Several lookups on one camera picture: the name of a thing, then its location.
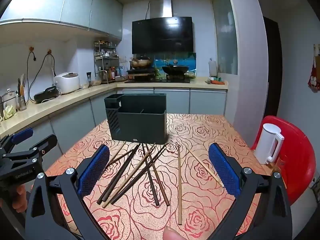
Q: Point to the black gas hob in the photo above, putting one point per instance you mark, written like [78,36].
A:
[150,81]

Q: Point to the frosted glass window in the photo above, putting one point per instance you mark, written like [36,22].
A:
[225,30]

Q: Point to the red label sauce bottle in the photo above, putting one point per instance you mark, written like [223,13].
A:
[112,73]

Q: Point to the steel cutlery cup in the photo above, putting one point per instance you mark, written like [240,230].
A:
[21,102]

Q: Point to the white electric kettle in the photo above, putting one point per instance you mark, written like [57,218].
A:
[266,142]

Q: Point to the bunch of wooden chopsticks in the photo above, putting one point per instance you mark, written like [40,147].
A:
[179,180]

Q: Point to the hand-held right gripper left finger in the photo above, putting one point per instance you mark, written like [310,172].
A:
[93,172]

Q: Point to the grey base cabinets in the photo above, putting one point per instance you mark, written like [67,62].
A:
[172,100]

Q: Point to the dark door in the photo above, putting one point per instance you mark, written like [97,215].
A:
[272,67]

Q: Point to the blue backsplash picture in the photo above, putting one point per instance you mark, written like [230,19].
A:
[160,60]

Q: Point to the brass coloured pan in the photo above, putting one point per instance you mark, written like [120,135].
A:
[141,62]

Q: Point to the beige kitchen countertop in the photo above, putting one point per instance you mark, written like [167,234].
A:
[62,100]

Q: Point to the dark green utensil holder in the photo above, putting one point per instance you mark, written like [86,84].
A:
[140,125]

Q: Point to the pepper grinder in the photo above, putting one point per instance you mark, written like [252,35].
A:
[89,80]

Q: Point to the black range hood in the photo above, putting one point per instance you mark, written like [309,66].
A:
[162,35]

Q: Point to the red plastic chair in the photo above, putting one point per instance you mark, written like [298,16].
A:
[297,160]

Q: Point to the grey wall cabinets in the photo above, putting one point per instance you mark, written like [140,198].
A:
[75,5]

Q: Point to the red patterned hanging bag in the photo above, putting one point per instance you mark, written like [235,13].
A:
[314,78]

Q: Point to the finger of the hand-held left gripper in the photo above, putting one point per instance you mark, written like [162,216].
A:
[22,133]
[46,143]

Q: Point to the person's left hand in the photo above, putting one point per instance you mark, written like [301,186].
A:
[19,198]

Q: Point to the metal spice rack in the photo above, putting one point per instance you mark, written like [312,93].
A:
[105,55]

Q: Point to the orange green cleaning cloth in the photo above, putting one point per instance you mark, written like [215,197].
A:
[218,80]

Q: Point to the person's right hand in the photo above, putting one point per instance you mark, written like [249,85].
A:
[172,234]

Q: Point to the glass jar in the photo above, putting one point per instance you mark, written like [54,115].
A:
[96,80]

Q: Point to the black wok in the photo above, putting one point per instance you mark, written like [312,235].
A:
[175,69]

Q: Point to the rose print tablecloth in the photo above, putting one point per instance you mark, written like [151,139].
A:
[200,205]

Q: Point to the black countertop appliance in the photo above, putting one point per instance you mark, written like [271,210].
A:
[45,94]

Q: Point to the pale leafy vegetable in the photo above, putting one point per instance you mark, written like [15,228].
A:
[8,112]

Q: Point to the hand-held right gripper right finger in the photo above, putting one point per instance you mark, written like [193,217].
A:
[223,172]

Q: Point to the white rice cooker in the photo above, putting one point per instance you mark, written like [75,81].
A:
[67,82]

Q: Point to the steel lidded pot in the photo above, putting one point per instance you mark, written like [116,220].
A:
[8,100]

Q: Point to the brown hanging bag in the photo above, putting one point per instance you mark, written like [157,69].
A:
[317,57]

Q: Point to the white plastic bottle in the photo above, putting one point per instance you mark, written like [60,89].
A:
[212,68]

